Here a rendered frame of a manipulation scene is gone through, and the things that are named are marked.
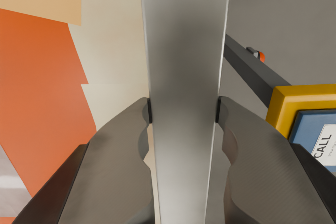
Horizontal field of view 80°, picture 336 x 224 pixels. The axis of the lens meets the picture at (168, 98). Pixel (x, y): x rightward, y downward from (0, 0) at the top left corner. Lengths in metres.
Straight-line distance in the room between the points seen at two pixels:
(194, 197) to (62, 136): 0.12
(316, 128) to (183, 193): 0.18
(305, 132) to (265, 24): 1.06
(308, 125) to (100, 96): 0.23
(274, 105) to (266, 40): 1.06
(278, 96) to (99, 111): 0.21
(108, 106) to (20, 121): 0.08
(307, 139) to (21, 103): 0.30
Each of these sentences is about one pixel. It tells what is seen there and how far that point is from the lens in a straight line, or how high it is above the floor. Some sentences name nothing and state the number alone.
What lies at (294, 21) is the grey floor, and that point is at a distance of 1.38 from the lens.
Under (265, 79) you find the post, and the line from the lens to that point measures 0.42.
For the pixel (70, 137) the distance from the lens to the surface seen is 0.19.
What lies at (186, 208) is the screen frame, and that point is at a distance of 0.18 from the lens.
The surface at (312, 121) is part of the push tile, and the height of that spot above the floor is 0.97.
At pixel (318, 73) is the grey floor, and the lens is 1.60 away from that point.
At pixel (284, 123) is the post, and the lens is 0.29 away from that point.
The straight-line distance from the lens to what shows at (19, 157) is 0.24.
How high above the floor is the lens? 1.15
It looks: 60 degrees down
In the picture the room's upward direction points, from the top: 176 degrees clockwise
